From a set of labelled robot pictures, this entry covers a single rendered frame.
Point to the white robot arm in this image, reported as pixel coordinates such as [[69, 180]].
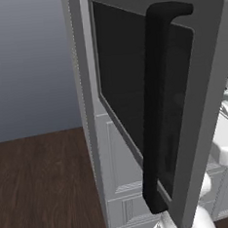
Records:
[[227, 141]]

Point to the grey microwave door, dark window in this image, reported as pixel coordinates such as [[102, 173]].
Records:
[[122, 72]]

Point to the tall grey cabinet side panel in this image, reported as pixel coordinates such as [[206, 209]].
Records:
[[83, 73]]

